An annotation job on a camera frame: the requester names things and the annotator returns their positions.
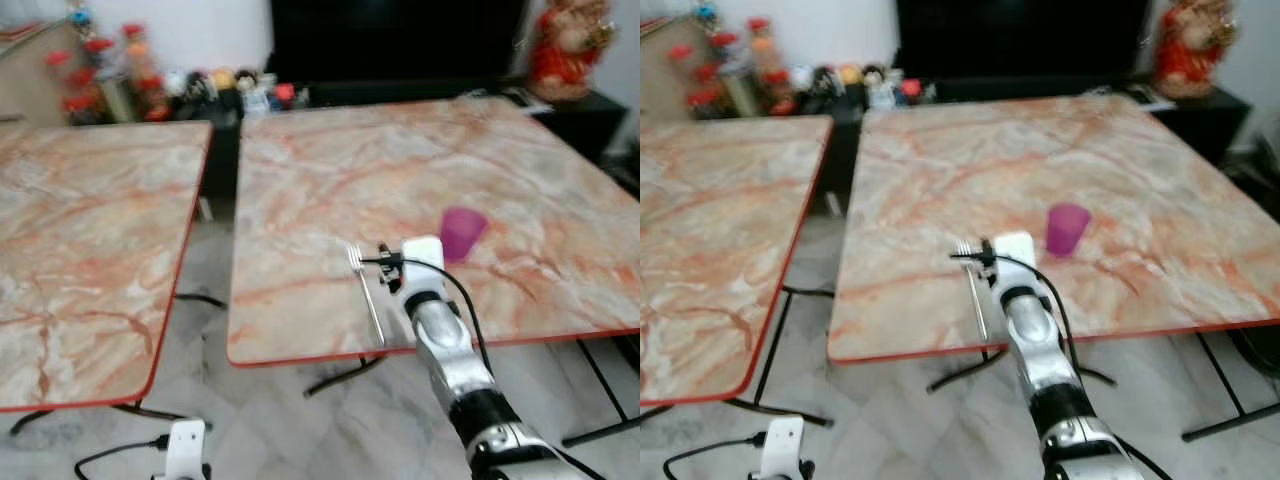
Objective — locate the silver metal fork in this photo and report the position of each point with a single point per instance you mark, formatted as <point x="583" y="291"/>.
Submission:
<point x="975" y="295"/>
<point x="370" y="300"/>

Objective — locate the purple plastic cup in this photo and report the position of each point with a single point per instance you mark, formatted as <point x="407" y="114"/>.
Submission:
<point x="1067" y="230"/>
<point x="463" y="235"/>

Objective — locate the red and gold figurine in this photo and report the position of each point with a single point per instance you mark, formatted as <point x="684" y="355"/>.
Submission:
<point x="568" y="55"/>
<point x="1192" y="52"/>

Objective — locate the beige board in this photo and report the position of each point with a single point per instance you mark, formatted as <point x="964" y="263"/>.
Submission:
<point x="660" y="75"/>
<point x="30" y="80"/>

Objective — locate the small red figurine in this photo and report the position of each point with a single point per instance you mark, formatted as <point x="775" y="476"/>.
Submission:
<point x="287" y="96"/>
<point x="912" y="90"/>

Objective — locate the black haired small figurine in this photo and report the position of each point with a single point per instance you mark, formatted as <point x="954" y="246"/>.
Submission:
<point x="824" y="86"/>
<point x="198" y="90"/>

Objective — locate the marble folding table with cup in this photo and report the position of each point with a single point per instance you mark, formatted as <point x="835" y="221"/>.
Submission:
<point x="1000" y="165"/>
<point x="400" y="170"/>

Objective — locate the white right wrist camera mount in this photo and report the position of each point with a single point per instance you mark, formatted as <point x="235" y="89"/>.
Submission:
<point x="424" y="254"/>
<point x="1017" y="250"/>

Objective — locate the yellow haired small figurine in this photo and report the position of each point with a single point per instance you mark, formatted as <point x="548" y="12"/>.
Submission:
<point x="223" y="84"/>
<point x="850" y="80"/>

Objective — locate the black television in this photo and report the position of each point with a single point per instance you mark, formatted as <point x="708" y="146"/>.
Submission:
<point x="1025" y="38"/>
<point x="400" y="40"/>

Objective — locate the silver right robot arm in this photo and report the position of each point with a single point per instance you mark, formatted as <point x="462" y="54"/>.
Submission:
<point x="1040" y="350"/>
<point x="450" y="350"/>

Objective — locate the white and blue small figurine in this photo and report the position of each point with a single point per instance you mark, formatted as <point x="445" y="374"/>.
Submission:
<point x="880" y="90"/>
<point x="252" y="94"/>

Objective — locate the red flower toy decoration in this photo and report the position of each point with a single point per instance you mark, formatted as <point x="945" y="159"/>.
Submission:
<point x="725" y="65"/>
<point x="100" y="70"/>

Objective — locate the empty marble folding table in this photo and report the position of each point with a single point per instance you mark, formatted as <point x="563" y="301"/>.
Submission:
<point x="720" y="250"/>
<point x="90" y="250"/>

